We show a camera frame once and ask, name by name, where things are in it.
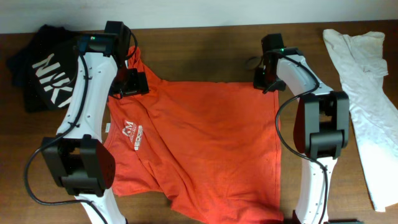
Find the dark folded clothes pile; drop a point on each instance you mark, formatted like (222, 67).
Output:
(18, 64)

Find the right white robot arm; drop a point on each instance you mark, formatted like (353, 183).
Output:
(321, 129)

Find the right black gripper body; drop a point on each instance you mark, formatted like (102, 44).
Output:
(267, 80)

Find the orange printed t-shirt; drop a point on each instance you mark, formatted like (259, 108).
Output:
(211, 148)

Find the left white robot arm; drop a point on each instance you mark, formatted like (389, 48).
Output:
(76, 157)

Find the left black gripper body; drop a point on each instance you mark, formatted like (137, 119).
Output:
(130, 84)

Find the white t-shirt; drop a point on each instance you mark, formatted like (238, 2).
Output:
(362, 68)

